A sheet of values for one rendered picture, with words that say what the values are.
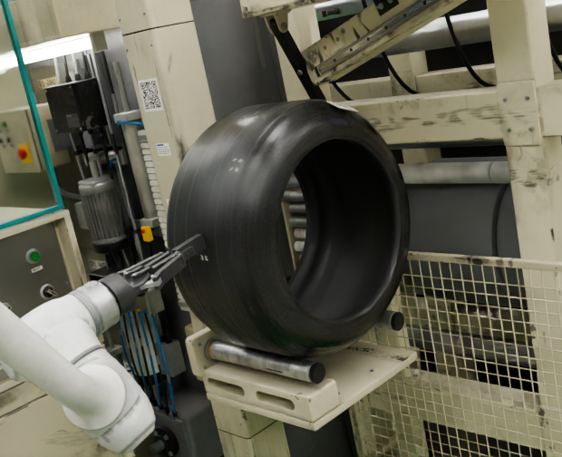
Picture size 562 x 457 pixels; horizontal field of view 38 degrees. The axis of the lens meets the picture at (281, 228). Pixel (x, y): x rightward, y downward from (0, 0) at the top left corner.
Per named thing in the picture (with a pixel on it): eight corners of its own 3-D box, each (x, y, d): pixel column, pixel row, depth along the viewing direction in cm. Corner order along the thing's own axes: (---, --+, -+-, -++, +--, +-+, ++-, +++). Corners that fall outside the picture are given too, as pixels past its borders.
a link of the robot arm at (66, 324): (58, 310, 147) (103, 363, 144) (-18, 355, 137) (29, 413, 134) (65, 278, 139) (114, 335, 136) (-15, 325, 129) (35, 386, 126)
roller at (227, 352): (223, 351, 196) (209, 362, 193) (216, 335, 195) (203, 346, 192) (329, 375, 171) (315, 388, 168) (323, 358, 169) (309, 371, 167)
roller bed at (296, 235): (295, 278, 234) (275, 179, 227) (329, 261, 243) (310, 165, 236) (347, 284, 220) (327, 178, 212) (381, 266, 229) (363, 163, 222)
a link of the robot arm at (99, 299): (58, 291, 143) (84, 275, 147) (77, 335, 146) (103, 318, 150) (84, 296, 137) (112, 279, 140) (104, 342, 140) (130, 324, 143)
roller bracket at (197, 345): (192, 376, 193) (183, 338, 191) (305, 313, 219) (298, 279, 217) (201, 378, 191) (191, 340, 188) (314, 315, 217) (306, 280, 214)
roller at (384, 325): (301, 308, 214) (290, 317, 212) (295, 294, 213) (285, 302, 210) (407, 325, 189) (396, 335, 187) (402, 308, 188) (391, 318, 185)
